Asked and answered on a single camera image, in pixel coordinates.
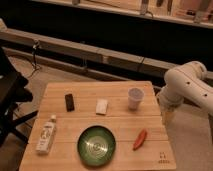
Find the pale wooden pusher tool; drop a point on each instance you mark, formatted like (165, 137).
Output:
(167, 116)

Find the green ceramic bowl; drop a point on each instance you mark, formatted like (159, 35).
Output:
(96, 146)

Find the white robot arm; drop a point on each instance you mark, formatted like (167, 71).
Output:
(185, 82)

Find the orange carrot toy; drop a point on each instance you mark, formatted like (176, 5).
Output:
(140, 139)

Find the white plastic cup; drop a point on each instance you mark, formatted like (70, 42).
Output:
(135, 97)

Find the white rectangular block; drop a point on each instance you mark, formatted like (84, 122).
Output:
(101, 106)

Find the black rectangular block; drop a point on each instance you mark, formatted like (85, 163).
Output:
(69, 102)

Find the white plastic bottle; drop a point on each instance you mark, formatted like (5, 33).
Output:
(46, 137)

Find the black chair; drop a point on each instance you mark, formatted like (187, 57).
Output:
(12, 90)

